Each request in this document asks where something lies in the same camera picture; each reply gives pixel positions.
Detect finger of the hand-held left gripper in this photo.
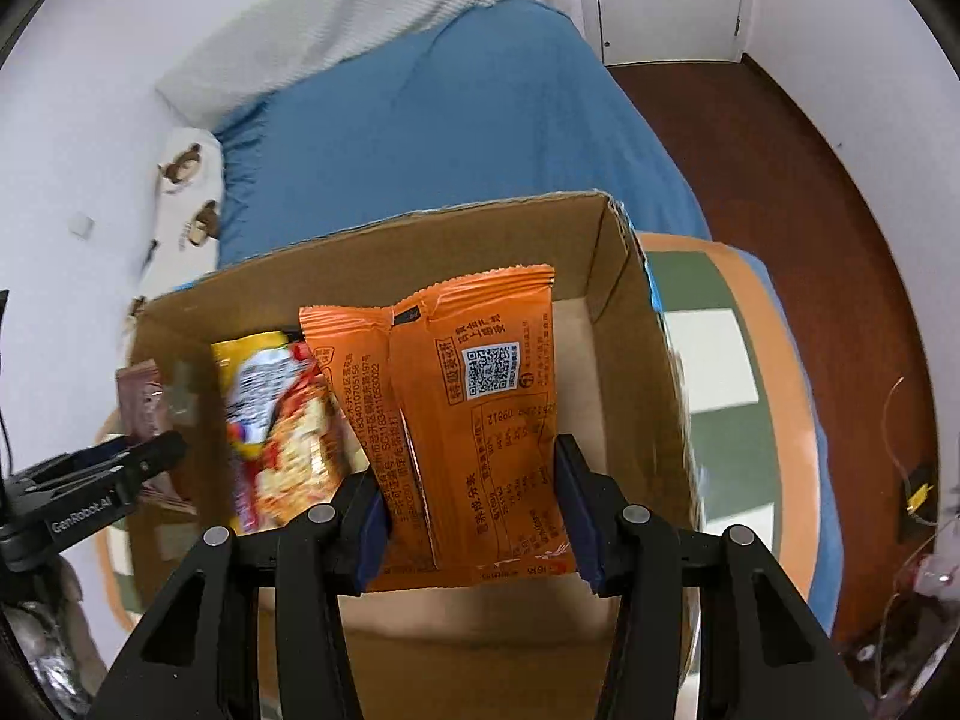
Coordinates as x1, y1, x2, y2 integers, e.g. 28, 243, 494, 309
15, 439, 130, 482
105, 431, 188, 482

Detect orange snack packet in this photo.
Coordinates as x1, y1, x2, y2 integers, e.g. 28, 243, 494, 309
298, 264, 582, 592

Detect bear print white pillow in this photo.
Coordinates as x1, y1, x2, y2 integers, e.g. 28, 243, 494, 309
127, 126, 224, 323

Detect yellow noodle snack packet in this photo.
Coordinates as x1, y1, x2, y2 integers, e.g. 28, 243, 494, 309
210, 330, 353, 537

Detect cardboard box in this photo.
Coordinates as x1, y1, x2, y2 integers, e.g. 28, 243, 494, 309
127, 191, 706, 720

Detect blue bed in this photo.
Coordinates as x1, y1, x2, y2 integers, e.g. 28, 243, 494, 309
214, 0, 841, 638

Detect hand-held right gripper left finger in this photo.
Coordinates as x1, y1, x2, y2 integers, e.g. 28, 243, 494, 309
88, 469, 391, 720

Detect brown snack packet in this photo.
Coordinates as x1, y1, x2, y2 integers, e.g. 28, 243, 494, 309
116, 360, 200, 515

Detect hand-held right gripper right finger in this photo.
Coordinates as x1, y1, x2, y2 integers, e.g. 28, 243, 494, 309
553, 433, 875, 720

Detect thin wires on floor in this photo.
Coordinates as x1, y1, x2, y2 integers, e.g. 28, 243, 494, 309
877, 375, 960, 691

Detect grey quilted headboard pillow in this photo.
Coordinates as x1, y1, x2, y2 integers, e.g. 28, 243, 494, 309
154, 0, 548, 128

